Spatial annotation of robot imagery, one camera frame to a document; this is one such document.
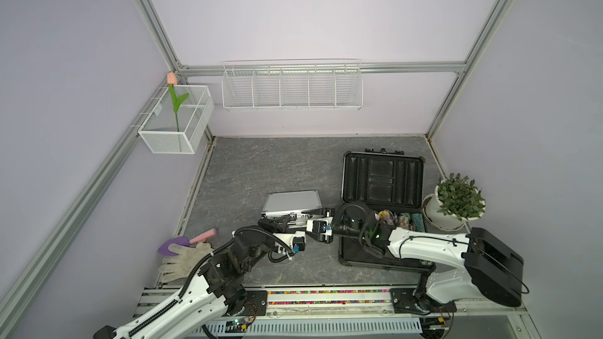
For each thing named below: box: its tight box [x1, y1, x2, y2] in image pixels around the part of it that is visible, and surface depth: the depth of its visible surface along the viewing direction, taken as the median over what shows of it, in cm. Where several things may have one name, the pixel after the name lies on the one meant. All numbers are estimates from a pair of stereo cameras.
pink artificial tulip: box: [166, 72, 190, 132], surface depth 87 cm
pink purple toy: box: [157, 228, 217, 257], surface depth 88 cm
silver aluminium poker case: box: [260, 189, 323, 219], surface depth 80 cm
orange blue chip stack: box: [398, 215, 410, 230], surface depth 87 cm
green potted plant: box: [436, 172, 487, 222], surface depth 80 cm
